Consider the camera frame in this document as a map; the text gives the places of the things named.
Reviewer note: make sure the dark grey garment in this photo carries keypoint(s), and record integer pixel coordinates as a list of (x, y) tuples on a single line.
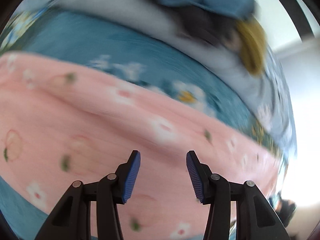
[(207, 27)]

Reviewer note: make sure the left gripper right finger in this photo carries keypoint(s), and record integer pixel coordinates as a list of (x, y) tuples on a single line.
[(255, 217)]

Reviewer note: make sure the white black stripe wardrobe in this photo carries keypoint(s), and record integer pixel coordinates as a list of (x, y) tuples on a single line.
[(288, 24)]

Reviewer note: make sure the teal floral plush blanket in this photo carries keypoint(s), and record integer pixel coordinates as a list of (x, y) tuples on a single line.
[(134, 58)]

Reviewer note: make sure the blue daisy print duvet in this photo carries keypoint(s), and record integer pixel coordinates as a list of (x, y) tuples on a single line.
[(266, 95)]

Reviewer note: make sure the pink fleece pajama garment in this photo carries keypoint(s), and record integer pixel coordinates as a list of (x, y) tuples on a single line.
[(62, 122)]

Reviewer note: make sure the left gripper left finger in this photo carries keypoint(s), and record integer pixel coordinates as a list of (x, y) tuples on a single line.
[(71, 217)]

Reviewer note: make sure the mustard knit garment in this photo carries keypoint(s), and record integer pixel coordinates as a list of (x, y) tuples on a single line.
[(253, 45)]

